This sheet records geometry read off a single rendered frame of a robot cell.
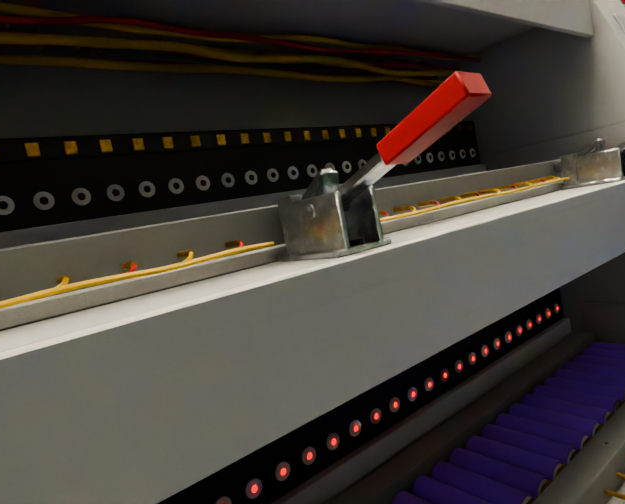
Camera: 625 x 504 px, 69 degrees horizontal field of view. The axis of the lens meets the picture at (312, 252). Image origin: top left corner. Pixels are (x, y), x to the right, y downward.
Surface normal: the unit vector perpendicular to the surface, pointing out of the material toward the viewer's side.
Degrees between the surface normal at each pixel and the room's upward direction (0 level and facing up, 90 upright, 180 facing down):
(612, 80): 90
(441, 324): 111
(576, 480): 21
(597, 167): 90
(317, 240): 90
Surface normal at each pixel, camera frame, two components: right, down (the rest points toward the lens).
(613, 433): -0.18, -0.98
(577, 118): -0.77, 0.19
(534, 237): 0.60, -0.05
